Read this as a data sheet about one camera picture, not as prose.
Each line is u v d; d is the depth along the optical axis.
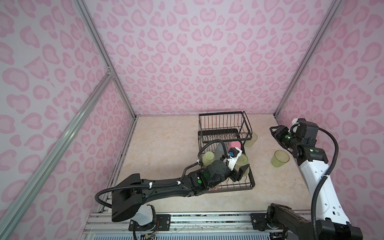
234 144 0.88
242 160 0.67
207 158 0.82
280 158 0.83
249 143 0.97
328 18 0.72
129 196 0.41
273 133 0.67
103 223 0.75
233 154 0.57
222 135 1.05
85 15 0.71
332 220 0.37
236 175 0.59
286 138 0.63
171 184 0.48
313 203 0.39
